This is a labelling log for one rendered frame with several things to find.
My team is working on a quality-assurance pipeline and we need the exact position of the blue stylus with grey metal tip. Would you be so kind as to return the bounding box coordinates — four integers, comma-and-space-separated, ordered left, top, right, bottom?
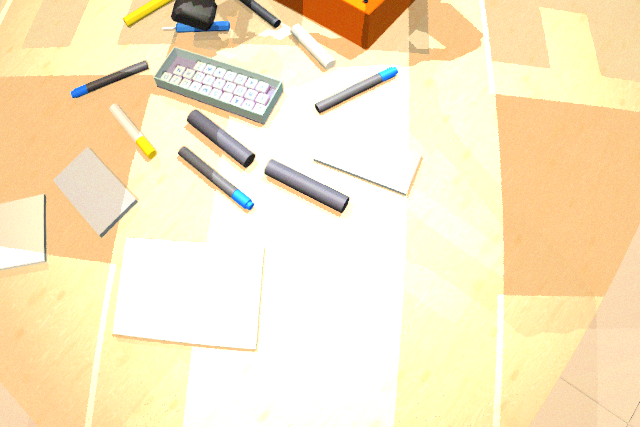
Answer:
162, 21, 230, 33

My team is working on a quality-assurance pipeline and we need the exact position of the dark grey cylinder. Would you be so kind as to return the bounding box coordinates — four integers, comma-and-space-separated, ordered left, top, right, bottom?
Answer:
264, 159, 350, 213
187, 109, 256, 168

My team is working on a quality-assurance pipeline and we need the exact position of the grey marker with blue cap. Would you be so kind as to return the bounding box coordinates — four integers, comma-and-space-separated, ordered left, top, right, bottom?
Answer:
70, 60, 148, 98
178, 146, 254, 211
314, 67, 399, 114
239, 0, 281, 28

